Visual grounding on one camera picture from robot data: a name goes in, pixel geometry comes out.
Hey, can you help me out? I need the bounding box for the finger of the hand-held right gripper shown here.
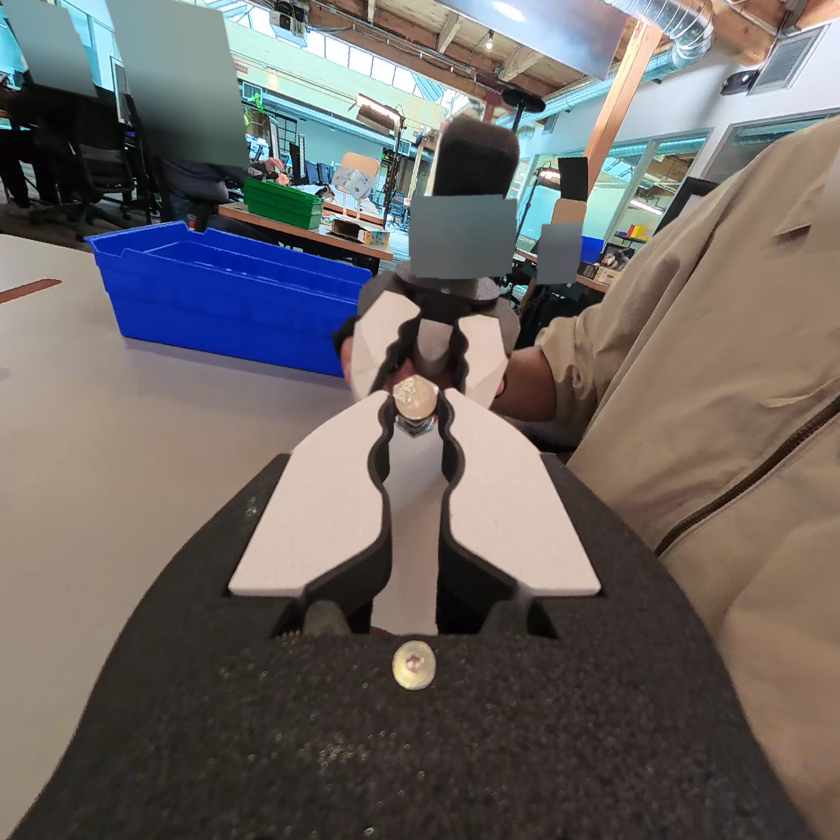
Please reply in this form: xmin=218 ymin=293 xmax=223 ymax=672
xmin=456 ymin=315 xmax=511 ymax=409
xmin=350 ymin=292 xmax=422 ymax=401

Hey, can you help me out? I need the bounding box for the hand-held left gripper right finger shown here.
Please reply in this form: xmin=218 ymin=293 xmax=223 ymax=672
xmin=438 ymin=388 xmax=602 ymax=631

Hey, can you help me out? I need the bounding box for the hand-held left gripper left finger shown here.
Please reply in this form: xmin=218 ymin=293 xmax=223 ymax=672
xmin=227 ymin=392 xmax=395 ymax=631

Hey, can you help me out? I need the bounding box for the steel hex bolt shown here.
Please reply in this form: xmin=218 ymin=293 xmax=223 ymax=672
xmin=392 ymin=376 xmax=441 ymax=421

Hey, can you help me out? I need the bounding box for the blue plastic bin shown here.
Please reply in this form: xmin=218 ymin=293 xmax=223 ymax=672
xmin=85 ymin=222 xmax=373 ymax=378

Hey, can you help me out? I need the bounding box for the black floor lamp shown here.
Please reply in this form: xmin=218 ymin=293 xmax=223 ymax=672
xmin=500 ymin=88 xmax=547 ymax=133

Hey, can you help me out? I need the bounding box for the black office chair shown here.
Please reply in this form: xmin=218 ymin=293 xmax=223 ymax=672
xmin=517 ymin=420 xmax=586 ymax=455
xmin=66 ymin=98 xmax=161 ymax=224

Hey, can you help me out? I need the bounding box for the black flag panel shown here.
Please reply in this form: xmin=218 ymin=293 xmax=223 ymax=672
xmin=558 ymin=157 xmax=589 ymax=203

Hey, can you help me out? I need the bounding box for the light panel on stand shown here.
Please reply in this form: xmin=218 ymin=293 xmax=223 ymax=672
xmin=356 ymin=93 xmax=406 ymax=137

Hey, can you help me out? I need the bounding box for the colourful cardboard box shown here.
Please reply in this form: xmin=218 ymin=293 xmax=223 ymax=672
xmin=331 ymin=220 xmax=392 ymax=248

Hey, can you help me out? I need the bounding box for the wooden table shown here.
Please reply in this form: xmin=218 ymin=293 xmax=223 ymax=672
xmin=218 ymin=202 xmax=395 ymax=265

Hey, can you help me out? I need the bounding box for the stack of green bins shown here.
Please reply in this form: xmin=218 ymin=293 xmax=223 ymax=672
xmin=243 ymin=177 xmax=324 ymax=229

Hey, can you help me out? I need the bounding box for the silver ventilation duct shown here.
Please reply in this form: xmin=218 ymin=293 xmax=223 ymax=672
xmin=433 ymin=0 xmax=714 ymax=86

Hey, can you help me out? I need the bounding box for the wall vent grille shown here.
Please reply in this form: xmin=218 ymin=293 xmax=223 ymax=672
xmin=761 ymin=26 xmax=830 ymax=94

